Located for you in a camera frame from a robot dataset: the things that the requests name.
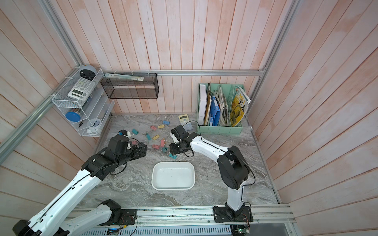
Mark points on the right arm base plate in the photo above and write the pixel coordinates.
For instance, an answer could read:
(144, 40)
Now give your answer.
(226, 214)

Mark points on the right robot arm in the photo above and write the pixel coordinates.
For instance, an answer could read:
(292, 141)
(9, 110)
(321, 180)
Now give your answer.
(233, 167)

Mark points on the blue folder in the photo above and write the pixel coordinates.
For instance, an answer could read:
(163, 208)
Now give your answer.
(214, 112)

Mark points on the white calculator on shelf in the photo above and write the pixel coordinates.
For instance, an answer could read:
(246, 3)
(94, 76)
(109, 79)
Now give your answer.
(82, 89)

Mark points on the white storage tray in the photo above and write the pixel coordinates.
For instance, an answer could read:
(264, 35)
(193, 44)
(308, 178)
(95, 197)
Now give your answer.
(168, 176)

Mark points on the white wire shelf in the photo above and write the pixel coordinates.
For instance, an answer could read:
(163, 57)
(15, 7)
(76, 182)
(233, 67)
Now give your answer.
(97, 106)

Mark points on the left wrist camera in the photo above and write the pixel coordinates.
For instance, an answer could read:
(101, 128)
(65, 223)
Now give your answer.
(125, 133)

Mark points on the yellow blue calculator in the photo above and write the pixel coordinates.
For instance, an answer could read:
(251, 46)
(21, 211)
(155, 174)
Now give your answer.
(185, 122)

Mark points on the black wire basket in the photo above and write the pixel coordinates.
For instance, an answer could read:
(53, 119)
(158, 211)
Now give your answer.
(128, 89)

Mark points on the white mug on shelf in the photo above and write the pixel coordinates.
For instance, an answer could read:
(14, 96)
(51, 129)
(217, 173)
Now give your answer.
(93, 126)

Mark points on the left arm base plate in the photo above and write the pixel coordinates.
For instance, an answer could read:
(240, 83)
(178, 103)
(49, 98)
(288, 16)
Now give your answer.
(121, 217)

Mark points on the white binder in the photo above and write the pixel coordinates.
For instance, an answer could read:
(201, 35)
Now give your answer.
(202, 103)

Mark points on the green file organizer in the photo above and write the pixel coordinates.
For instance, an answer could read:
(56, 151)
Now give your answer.
(228, 90)

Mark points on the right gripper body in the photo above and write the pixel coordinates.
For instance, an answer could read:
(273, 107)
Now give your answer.
(176, 148)

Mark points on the round grey speaker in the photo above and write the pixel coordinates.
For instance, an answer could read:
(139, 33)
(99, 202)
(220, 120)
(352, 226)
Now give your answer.
(87, 72)

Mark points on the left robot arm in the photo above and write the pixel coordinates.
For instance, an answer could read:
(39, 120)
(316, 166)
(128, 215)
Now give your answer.
(52, 219)

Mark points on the yellow magazine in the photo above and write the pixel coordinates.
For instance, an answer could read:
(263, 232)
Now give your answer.
(239, 105)

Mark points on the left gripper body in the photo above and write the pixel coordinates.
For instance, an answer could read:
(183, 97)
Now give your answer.
(135, 154)

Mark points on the ruler on basket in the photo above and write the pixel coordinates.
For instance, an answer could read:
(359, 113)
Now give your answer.
(123, 77)

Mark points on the teal binder clip lowest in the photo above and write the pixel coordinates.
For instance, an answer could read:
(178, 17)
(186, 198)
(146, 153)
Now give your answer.
(172, 156)

